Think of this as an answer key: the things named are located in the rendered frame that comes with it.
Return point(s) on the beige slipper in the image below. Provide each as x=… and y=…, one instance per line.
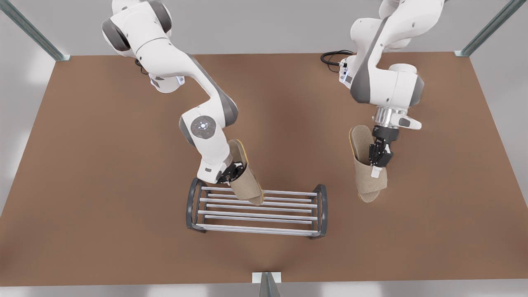
x=367, y=173
x=247, y=177

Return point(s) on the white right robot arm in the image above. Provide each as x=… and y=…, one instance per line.
x=173, y=66

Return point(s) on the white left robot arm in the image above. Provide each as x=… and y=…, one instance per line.
x=383, y=78

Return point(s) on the grey metal shoe rack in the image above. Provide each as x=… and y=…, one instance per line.
x=255, y=210

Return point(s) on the silver frame post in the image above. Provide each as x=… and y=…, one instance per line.
x=267, y=284
x=489, y=29
x=31, y=29

